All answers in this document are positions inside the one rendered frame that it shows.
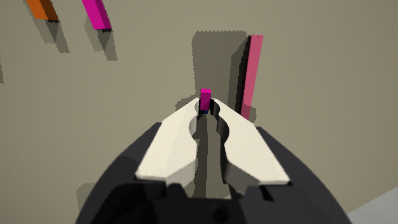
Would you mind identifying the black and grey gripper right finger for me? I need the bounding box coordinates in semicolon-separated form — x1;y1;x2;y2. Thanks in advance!
210;98;352;224

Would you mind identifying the pink rod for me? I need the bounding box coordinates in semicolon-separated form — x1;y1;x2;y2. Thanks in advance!
238;35;263;120

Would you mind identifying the orange rod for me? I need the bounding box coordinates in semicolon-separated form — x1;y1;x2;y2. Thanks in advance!
26;0;58;20

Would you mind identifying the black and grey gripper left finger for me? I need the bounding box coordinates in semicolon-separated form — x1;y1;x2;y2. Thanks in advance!
75;97;201;224

